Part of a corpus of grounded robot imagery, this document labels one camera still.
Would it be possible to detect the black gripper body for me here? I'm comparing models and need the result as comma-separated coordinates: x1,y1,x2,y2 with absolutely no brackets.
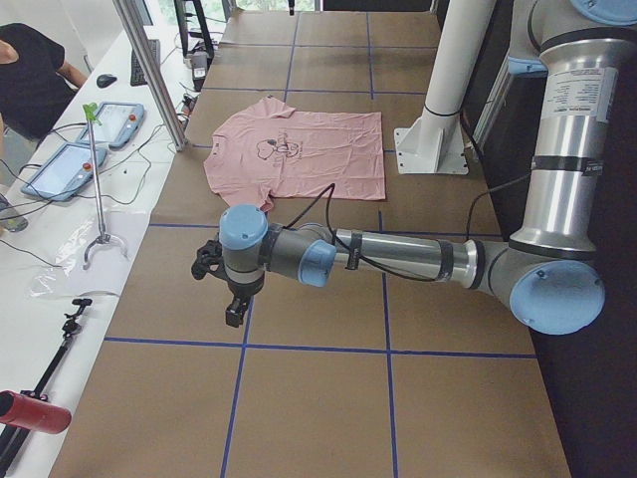
228,282,257,310

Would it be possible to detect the pink Snoopy t-shirt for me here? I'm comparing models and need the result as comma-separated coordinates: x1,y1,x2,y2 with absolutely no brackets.
204,97,386,211

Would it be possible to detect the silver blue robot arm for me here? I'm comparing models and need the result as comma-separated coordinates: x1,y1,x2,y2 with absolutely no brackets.
192,1,636,335

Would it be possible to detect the clear plastic sheet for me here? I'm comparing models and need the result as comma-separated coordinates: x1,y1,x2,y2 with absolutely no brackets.
29,211,150,299

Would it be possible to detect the far blue teach pendant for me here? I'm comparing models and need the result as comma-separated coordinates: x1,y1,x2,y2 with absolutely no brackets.
83,102,145,149

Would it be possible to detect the blue teach pendant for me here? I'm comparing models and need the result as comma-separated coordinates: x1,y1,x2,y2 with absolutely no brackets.
83,102,145,149
21,142,93,201

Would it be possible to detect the near blue teach pendant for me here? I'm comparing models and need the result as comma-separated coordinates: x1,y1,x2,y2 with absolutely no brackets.
21,142,93,201

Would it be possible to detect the black power adapter box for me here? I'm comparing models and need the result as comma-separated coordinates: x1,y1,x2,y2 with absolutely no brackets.
190,51,209,81

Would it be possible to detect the metal grabber stick green tip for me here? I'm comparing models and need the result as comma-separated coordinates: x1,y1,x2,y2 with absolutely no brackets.
83,103,128,271

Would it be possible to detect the red cylinder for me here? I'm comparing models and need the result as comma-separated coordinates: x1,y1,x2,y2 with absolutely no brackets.
1,390,72,434

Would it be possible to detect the black keyboard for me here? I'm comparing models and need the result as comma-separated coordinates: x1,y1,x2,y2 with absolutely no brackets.
129,38,162,87

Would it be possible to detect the black computer mouse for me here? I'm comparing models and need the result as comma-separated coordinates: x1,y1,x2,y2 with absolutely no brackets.
96,74,117,89

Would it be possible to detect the black tripod stick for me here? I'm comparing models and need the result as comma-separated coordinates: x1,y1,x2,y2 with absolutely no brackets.
0,297,95,467

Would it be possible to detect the person in black shirt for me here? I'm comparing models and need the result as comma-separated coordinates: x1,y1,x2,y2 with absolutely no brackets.
1,23,88,140

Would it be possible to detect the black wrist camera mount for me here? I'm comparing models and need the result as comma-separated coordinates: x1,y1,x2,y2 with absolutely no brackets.
191,240,227,280

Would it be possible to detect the white pillar base mount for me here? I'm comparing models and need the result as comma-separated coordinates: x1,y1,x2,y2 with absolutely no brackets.
394,0,496,175

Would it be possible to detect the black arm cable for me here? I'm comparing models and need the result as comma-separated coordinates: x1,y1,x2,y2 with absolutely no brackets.
293,172,531,284

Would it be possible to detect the black stand frame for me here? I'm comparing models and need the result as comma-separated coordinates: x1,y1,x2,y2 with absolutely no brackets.
173,0,223,59

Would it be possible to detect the aluminium frame post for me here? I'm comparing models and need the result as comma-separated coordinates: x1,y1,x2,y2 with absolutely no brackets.
112,0,187,151

